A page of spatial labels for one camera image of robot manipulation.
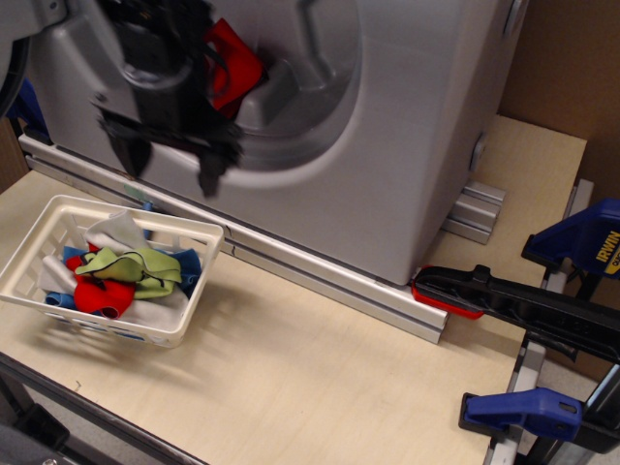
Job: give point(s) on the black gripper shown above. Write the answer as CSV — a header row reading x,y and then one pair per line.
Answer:
x,y
173,111

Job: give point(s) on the red cloth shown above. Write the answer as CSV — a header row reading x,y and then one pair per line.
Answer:
x,y
94,295
234,72

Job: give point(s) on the blue clamp behind machine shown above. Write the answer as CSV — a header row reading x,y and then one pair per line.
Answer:
x,y
26,109

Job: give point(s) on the grey toy washing machine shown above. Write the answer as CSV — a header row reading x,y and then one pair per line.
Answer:
x,y
369,124

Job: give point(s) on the washing machine door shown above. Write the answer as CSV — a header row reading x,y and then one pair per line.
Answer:
x,y
21,20

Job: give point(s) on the grey cloth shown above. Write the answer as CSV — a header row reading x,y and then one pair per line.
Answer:
x,y
164,313

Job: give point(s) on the blue cloth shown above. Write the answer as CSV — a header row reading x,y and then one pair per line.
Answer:
x,y
58,282

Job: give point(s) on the green cloth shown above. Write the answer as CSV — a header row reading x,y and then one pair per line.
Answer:
x,y
153,273

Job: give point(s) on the white plastic basket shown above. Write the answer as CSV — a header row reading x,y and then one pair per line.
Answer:
x,y
64,222

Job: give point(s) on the red cloth in basket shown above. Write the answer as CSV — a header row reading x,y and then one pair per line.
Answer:
x,y
94,295

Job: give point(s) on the blue Irwin clamp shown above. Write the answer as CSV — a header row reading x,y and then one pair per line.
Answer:
x,y
589,238

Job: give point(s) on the black red bar clamp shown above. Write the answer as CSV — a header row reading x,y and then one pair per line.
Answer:
x,y
556,321

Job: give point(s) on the blue clamp lower jaw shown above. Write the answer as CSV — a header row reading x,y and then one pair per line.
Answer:
x,y
541,411

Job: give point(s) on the long aluminium rail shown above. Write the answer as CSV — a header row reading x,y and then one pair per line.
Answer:
x,y
388,303

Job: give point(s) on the short aluminium rail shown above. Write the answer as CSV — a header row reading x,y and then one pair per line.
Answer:
x,y
476,211

